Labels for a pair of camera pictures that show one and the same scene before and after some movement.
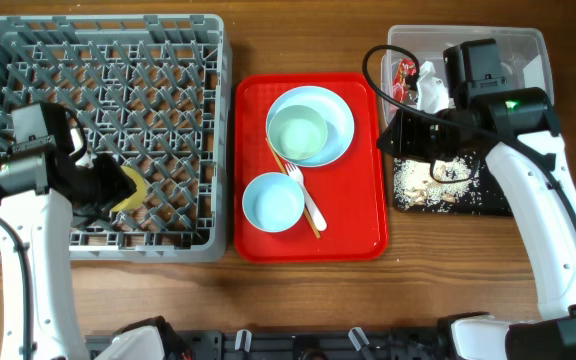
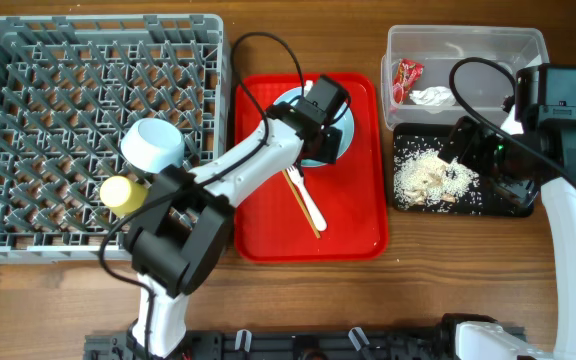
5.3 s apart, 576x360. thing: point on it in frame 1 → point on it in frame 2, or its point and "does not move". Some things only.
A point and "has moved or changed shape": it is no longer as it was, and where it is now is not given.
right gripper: (404, 143) → (473, 158)
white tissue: (432, 92) has moved or changed shape
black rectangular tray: (464, 184) does not move
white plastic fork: (297, 175) does not move
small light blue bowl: (273, 202) → (150, 145)
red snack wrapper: (404, 80) does not move
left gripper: (122, 186) → (329, 149)
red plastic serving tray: (350, 192) does not move
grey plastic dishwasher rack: (154, 89) does not move
